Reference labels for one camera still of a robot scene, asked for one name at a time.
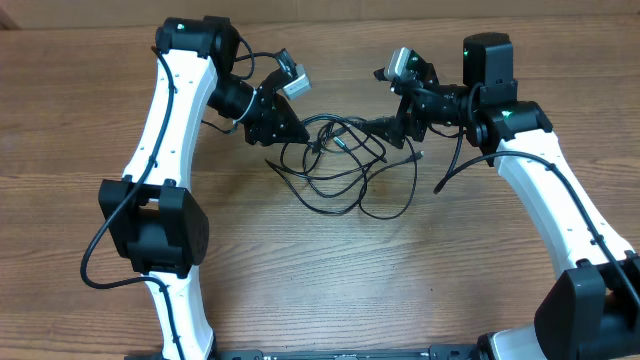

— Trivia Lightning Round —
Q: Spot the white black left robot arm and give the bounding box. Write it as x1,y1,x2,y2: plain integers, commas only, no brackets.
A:
97,16,311,359

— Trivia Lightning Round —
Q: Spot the black USB cable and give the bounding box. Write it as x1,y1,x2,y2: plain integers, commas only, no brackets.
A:
263,113,426,221

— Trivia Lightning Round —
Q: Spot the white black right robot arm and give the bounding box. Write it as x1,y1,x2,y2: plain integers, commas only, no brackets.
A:
363,32,639,359

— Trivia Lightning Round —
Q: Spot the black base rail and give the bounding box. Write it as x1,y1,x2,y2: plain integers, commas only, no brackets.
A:
124,324,571,360

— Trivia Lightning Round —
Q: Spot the brown cardboard back panel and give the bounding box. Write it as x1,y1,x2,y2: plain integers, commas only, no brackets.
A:
1,0,639,30

